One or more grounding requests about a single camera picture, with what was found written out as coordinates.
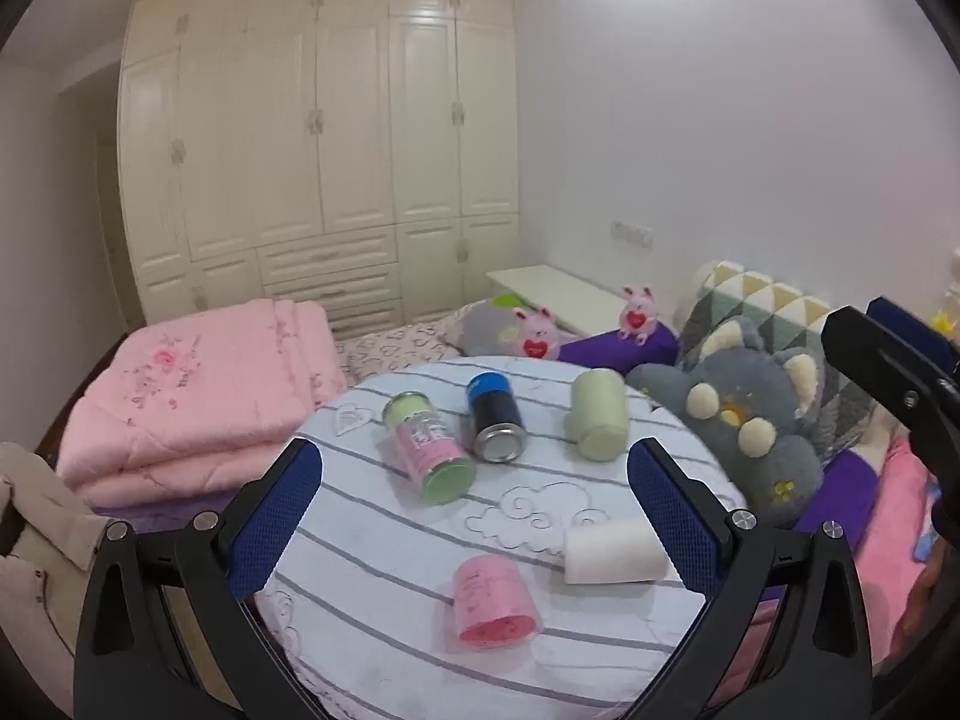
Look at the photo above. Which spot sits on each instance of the folded pink quilt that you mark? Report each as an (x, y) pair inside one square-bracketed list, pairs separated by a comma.
[(187, 405)]

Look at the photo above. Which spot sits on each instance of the pink fleece blanket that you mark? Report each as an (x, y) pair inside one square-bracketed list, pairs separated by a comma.
[(892, 517)]

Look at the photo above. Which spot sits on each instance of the white bedside table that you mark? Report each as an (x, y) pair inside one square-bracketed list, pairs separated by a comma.
[(555, 292)]

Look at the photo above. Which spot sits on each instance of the triangle pattern cushion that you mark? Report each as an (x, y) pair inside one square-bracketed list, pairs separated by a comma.
[(757, 307)]

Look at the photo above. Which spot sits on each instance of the beige jacket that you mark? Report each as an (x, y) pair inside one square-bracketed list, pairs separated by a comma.
[(41, 547)]

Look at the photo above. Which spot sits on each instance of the pink plush bunny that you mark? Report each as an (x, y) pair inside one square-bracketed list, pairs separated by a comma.
[(536, 334), (637, 313)]

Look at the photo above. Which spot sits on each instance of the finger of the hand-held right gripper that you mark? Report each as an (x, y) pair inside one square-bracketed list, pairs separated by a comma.
[(892, 379), (911, 322)]

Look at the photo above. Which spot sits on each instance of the grey plush pillow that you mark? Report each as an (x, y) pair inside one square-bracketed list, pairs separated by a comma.
[(487, 326)]

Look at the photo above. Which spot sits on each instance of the purple cushion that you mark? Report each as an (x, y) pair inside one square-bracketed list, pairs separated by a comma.
[(615, 352)]

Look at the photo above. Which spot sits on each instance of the green cup with pink label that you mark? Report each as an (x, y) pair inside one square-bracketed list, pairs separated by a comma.
[(427, 444)]

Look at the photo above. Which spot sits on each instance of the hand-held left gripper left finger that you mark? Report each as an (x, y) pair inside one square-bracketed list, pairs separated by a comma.
[(276, 521)]

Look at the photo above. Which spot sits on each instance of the pale green cup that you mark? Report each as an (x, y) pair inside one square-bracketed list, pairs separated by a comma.
[(595, 412)]

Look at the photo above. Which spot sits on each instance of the cream wardrobe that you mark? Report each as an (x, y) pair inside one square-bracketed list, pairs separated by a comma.
[(315, 142)]

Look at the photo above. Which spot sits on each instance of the black cup with blue band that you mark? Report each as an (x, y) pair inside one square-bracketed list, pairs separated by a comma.
[(493, 412)]

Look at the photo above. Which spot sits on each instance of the heart print bed sheet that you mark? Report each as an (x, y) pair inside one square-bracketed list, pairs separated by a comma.
[(397, 349)]

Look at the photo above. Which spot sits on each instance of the grey plush cat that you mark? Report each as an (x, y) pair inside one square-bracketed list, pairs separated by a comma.
[(757, 412)]

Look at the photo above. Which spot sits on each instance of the white cup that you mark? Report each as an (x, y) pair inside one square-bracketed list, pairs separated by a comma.
[(611, 551)]

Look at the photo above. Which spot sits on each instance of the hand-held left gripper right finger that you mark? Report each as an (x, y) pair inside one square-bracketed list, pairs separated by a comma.
[(675, 521)]

